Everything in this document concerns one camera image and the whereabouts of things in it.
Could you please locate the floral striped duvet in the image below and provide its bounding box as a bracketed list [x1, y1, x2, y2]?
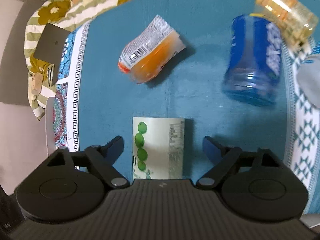
[24, 0, 130, 120]

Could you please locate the blue plastic cup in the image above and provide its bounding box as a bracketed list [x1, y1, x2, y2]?
[222, 15, 283, 106]

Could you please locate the green label plastic cup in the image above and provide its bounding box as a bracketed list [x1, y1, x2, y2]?
[132, 117, 185, 179]

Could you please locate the teal patterned cloth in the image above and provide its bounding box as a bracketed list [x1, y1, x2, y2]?
[53, 0, 319, 213]

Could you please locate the yellow clear plastic cup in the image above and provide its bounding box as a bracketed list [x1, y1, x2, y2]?
[255, 0, 319, 49]

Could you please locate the orange plastic cup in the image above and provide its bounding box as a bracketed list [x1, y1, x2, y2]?
[118, 15, 186, 84]

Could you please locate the grey folding stand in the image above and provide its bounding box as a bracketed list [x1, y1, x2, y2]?
[34, 23, 70, 85]

